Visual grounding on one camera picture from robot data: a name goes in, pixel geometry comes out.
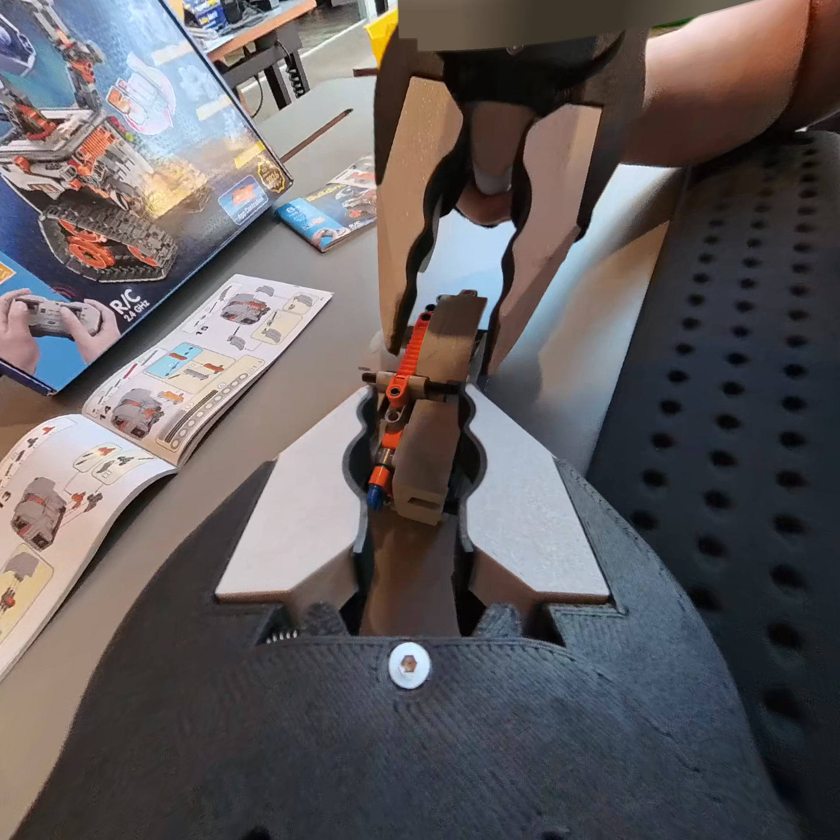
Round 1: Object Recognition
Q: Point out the grey building block robot model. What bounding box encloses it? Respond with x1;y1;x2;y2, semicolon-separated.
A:
360;289;490;526

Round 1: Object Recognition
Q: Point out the open instruction booklet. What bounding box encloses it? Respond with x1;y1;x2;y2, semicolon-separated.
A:
0;274;334;683

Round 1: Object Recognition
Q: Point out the blue toy robot box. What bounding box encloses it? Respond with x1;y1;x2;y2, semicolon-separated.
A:
0;0;294;396

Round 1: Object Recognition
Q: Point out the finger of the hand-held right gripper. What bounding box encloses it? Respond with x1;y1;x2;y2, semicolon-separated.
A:
486;107;606;375
375;75;470;357

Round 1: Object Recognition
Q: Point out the yellow plastic bin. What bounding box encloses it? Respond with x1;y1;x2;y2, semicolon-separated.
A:
364;7;401;67

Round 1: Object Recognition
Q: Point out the brown side table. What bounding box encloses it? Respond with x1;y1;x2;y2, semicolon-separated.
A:
187;0;319;112

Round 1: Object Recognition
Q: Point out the person's right hand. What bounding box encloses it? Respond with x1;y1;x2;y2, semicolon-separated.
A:
457;104;534;227

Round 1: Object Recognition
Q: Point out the person's right forearm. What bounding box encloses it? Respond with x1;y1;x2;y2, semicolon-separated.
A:
620;0;840;166

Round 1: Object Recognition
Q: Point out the black perforated mat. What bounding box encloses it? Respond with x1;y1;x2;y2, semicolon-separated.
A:
587;131;840;840

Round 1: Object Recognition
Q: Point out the orange toothed beam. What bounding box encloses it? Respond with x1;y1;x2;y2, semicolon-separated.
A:
386;311;434;401

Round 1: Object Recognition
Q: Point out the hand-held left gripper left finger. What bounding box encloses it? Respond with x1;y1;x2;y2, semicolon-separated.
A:
215;386;379;626

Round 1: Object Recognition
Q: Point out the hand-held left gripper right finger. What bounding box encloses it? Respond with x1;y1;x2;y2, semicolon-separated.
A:
458;384;613;622

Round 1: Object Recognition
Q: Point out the small blue booklet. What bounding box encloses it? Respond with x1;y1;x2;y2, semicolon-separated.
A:
274;184;378;253

